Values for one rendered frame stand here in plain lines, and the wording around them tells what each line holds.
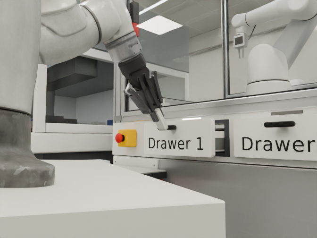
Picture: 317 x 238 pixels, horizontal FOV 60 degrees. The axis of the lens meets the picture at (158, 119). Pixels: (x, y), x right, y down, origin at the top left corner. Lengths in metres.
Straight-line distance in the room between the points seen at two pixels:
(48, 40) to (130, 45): 0.22
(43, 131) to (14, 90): 1.24
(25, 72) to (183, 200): 0.17
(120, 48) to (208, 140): 0.35
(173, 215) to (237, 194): 0.70
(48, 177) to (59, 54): 0.46
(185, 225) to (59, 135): 1.39
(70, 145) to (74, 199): 1.39
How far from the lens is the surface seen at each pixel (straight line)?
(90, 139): 1.61
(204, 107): 0.91
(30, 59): 0.28
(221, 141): 0.85
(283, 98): 0.78
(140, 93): 0.79
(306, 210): 0.78
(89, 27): 0.68
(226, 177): 0.87
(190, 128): 0.82
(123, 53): 0.74
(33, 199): 0.17
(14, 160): 0.22
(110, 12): 0.72
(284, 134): 0.76
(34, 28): 0.29
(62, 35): 0.64
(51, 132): 1.52
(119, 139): 1.12
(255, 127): 0.79
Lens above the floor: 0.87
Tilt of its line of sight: 4 degrees up
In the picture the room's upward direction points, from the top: straight up
